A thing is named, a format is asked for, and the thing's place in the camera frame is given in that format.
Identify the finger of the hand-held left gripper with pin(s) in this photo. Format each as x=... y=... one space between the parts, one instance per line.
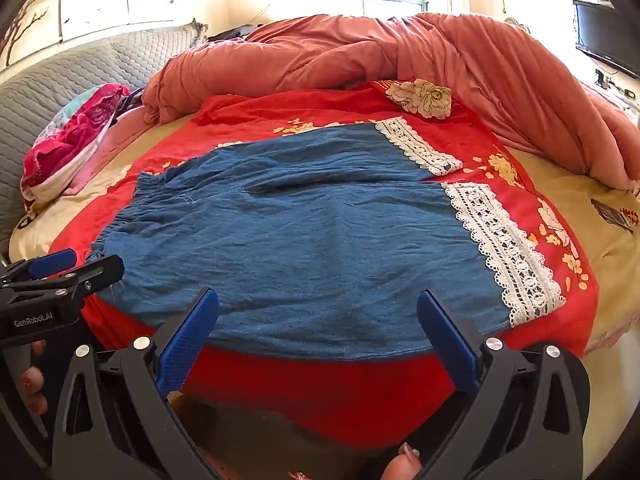
x=52 y=261
x=95 y=271

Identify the tree branch wall art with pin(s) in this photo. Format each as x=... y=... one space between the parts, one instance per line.
x=30 y=20

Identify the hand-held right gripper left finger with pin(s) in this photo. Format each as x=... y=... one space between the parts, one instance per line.
x=186 y=344

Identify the pink comforter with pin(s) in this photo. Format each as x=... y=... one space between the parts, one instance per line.
x=350 y=50

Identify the person's right hand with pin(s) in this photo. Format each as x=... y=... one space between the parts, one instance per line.
x=400 y=466

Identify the blue pants with lace trim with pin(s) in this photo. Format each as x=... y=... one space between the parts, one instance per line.
x=300 y=235

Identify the light pink pillow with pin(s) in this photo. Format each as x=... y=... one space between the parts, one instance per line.
x=125 y=132

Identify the small floral cloth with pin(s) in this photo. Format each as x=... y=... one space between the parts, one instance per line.
x=420 y=97

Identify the red floral blanket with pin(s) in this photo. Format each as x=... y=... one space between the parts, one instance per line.
x=325 y=105

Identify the black television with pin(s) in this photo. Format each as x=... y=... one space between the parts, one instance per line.
x=605 y=35

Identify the grey quilted headboard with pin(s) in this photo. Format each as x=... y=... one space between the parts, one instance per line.
x=50 y=90

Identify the dark cloth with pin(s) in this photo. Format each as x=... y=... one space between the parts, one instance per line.
x=230 y=34

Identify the pink floral pillow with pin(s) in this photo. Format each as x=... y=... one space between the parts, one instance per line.
x=75 y=135

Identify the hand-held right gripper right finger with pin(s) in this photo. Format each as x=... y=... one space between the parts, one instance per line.
x=449 y=344

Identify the person's left hand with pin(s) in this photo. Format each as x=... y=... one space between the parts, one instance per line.
x=31 y=379

